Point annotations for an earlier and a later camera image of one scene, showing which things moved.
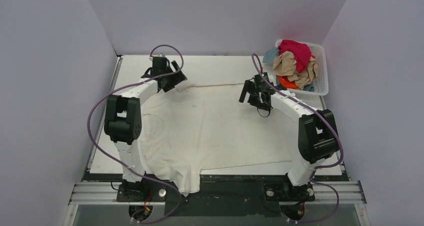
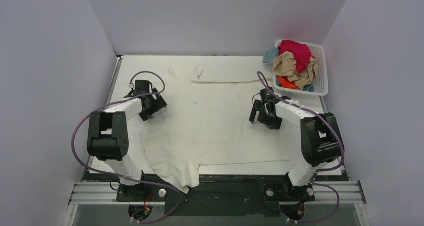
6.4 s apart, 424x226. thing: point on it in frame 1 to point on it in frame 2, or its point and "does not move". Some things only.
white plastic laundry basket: (318, 52) does not move
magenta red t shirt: (302, 52) does not move
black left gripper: (173, 77) to (152, 106)
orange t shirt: (284, 82) does not move
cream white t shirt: (185, 130) does not move
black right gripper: (250, 92) to (261, 114)
